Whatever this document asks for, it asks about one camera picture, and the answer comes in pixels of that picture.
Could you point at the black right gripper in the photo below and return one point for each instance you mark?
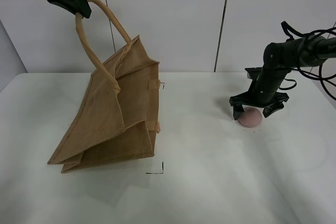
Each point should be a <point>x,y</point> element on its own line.
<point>262,93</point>

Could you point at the pink peach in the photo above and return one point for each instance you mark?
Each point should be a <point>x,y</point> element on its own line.
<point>251,117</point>

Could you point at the brown linen tote bag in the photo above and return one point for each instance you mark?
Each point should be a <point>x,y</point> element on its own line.
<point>118,117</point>

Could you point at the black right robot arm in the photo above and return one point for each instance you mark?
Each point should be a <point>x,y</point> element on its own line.
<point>279,60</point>

